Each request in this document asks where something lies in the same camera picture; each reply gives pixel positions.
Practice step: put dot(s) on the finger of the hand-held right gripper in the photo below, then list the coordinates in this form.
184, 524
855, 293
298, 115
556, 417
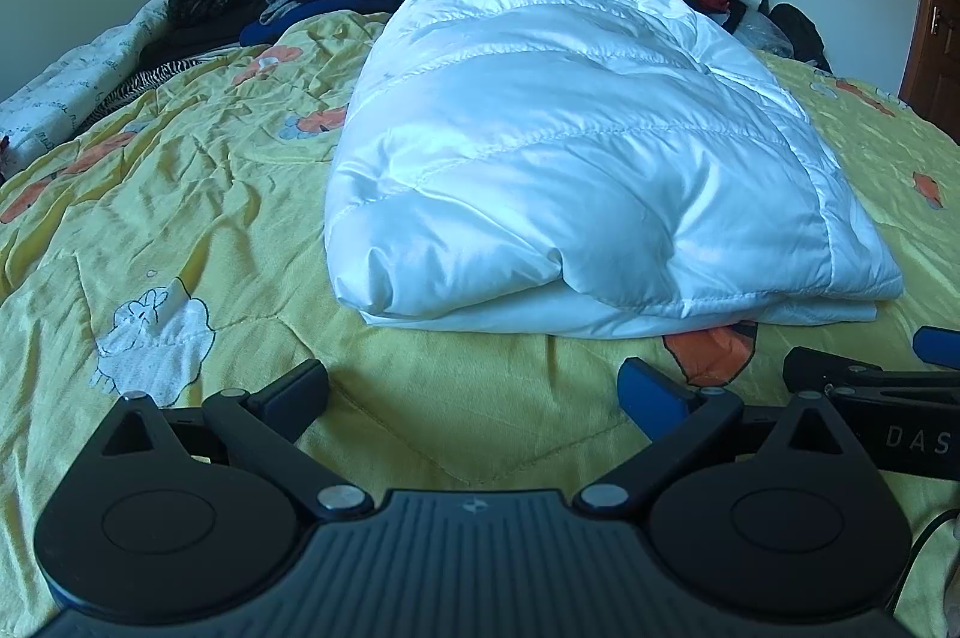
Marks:
840, 364
937, 345

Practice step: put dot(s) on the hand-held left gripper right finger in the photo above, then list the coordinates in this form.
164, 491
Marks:
646, 392

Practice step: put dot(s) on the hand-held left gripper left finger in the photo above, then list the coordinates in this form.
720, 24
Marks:
296, 392

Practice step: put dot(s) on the white puffer jacket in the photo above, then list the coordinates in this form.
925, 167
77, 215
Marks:
562, 120

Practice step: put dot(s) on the yellow printed blanket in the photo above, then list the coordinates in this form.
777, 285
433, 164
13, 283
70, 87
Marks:
225, 195

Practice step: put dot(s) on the black backpack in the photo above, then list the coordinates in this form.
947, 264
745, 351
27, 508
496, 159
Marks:
799, 34

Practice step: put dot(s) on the clear plastic bag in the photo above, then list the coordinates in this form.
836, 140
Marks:
761, 34

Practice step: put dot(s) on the zebra print cloth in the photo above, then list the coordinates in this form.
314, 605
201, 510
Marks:
142, 83

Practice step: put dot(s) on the black folded garment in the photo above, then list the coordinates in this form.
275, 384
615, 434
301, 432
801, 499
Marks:
191, 41

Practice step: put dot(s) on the blue folded garment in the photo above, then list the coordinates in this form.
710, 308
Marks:
315, 19

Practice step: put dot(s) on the white lettered quilt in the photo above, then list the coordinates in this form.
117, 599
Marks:
60, 75

